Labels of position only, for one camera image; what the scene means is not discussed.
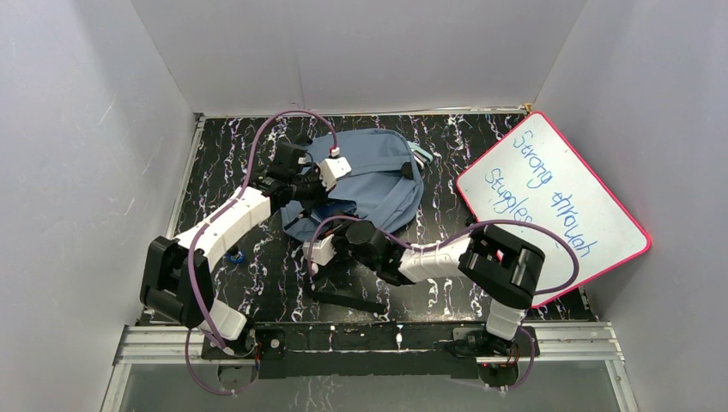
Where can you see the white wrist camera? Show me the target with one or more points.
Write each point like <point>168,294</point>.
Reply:
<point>332,170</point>
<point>320,252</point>

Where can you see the pink framed whiteboard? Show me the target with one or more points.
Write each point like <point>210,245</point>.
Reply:
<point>533,174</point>

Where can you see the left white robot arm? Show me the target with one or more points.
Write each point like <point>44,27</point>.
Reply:
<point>177,272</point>

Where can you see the teal eraser case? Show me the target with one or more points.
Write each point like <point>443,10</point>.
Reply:
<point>423,157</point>

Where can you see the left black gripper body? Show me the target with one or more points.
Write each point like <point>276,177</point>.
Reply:
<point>310,185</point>

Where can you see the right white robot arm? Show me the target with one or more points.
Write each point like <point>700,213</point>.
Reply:
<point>506,267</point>

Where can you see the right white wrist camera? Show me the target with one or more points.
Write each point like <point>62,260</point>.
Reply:
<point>320,252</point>

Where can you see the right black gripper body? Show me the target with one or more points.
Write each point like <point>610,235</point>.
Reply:
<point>342,244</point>

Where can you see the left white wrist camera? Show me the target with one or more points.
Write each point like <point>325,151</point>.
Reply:
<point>332,170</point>

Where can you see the blue student backpack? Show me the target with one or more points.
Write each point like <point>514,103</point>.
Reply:
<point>384,187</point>

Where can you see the black front rail frame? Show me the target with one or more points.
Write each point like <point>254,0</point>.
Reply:
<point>293,350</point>

